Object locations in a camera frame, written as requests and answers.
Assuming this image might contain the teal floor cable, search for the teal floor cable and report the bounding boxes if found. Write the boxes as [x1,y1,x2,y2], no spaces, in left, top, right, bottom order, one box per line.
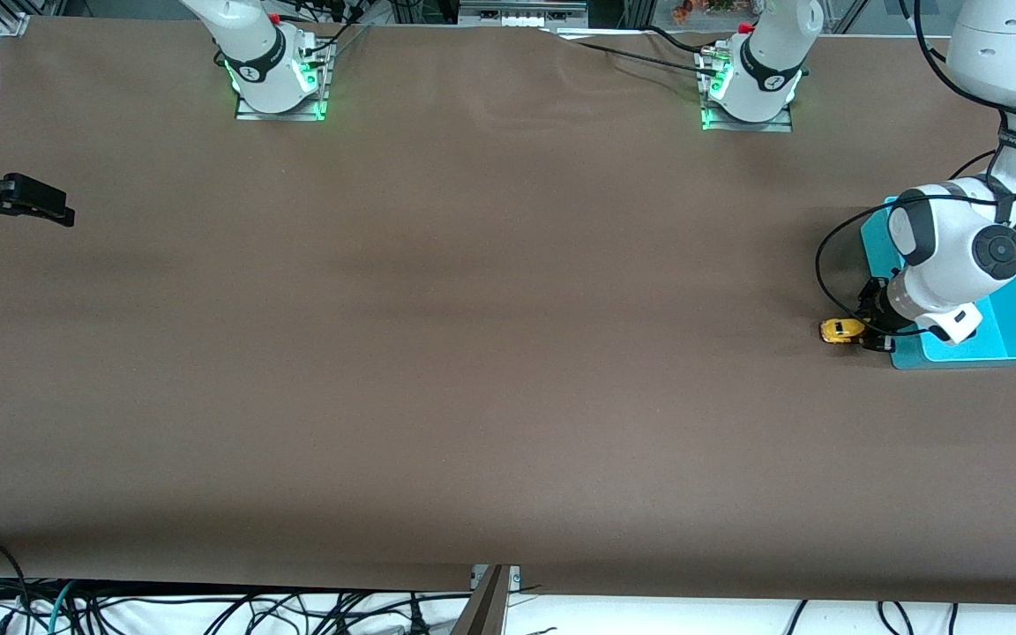
[47,580,78,635]

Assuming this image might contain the orange background object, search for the orange background object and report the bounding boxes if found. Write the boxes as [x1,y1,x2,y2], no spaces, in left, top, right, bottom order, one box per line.
[671,0,738,24]

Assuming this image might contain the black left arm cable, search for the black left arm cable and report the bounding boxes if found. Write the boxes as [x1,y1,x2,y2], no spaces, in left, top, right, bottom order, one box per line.
[815,0,1016,340]

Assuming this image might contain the yellow beetle toy car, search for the yellow beetle toy car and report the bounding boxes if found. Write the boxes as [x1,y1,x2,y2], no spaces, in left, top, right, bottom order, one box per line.
[819,317,867,347]

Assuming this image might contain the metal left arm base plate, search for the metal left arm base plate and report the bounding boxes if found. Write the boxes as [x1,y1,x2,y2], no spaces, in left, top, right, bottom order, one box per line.
[700,49,794,133]

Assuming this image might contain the brown table cover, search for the brown table cover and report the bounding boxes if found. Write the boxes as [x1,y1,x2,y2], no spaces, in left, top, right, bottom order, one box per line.
[0,16,1016,606]

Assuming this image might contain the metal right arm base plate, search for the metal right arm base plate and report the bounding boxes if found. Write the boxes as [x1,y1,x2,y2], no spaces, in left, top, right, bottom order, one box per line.
[235,40,330,122]

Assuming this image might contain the grey power strip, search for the grey power strip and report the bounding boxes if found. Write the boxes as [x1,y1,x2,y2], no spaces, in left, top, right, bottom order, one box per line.
[458,0,590,29]

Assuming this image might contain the long black tabletop cable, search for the long black tabletop cable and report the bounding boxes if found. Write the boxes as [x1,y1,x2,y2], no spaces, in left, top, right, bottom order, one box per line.
[543,26,721,78]

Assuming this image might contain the black base connector cables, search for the black base connector cables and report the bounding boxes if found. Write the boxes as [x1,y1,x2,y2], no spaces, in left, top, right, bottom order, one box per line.
[283,0,372,63]

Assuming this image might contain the short black tabletop cable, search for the short black tabletop cable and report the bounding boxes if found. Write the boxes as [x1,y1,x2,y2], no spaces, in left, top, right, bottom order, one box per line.
[647,25,716,56]

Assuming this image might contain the aluminium frame beam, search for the aluminium frame beam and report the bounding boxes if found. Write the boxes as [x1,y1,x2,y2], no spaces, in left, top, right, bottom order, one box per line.
[451,564,522,635]

